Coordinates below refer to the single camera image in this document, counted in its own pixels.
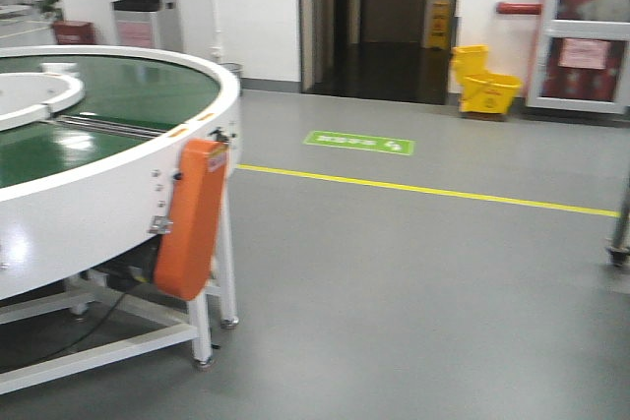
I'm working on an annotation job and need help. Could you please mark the red fire extinguisher box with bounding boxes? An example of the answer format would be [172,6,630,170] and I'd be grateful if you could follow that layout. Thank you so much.
[52,21,96,45]

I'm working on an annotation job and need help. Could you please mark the green conveyor belt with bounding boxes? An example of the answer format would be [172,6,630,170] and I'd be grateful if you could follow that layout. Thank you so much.
[1,55,220,188]

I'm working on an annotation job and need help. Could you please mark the green floor sign sticker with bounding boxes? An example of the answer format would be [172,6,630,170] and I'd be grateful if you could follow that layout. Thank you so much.
[303,130,415,156]

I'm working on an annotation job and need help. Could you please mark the white inner conveyor ring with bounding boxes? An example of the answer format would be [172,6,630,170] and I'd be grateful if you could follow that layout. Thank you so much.
[0,71,85,132]

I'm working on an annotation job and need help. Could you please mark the steel conveyor seam rollers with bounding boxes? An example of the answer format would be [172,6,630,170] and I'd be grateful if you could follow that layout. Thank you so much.
[49,115,164,140]

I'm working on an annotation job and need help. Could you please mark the orange motor guard cover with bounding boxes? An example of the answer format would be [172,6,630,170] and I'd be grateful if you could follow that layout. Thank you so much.
[154,139,228,301]

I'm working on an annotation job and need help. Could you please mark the round white conveyor frame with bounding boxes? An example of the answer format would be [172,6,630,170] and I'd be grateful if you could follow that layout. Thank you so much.
[1,45,241,393]

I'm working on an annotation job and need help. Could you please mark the yellow wet floor sign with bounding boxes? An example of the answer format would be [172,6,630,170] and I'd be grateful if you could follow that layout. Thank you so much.
[427,1,450,50]

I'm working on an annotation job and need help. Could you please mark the yellow mop bucket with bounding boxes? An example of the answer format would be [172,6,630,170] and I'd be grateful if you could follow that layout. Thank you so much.
[451,45,523,118]

